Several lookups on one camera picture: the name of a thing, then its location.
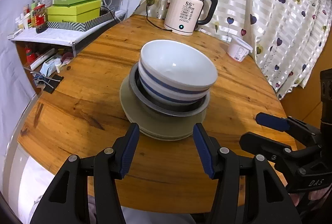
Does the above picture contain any stainless steel bowl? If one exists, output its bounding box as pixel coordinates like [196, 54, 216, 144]
[129, 62, 210, 117]

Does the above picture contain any red labelled jar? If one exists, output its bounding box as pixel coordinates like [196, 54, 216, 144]
[33, 3, 47, 33]

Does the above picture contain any heart patterned curtain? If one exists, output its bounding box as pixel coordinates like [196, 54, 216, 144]
[136, 0, 331, 99]

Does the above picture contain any chevron patterned tray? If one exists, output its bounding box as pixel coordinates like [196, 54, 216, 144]
[47, 11, 115, 32]

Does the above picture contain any wooden cabinet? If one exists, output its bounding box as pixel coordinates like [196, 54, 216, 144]
[281, 32, 332, 128]

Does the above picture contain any small white bowl blue stripe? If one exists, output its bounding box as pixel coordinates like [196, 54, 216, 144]
[138, 40, 218, 94]

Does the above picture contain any white side shelf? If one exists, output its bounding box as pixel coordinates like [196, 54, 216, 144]
[11, 17, 118, 50]

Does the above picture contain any white plastic tub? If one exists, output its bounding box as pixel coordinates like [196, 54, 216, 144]
[227, 35, 253, 62]

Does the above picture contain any white electric kettle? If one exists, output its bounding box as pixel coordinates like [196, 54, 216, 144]
[164, 0, 218, 36]

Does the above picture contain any large white bowl blue stripe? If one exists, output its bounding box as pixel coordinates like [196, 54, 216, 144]
[139, 76, 210, 106]

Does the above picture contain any black kettle power cord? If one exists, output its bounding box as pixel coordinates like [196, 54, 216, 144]
[144, 0, 173, 32]

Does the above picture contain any lime green box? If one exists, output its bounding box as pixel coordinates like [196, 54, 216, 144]
[47, 0, 101, 23]

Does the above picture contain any person's right hand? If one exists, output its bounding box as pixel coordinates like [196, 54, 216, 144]
[289, 185, 331, 212]

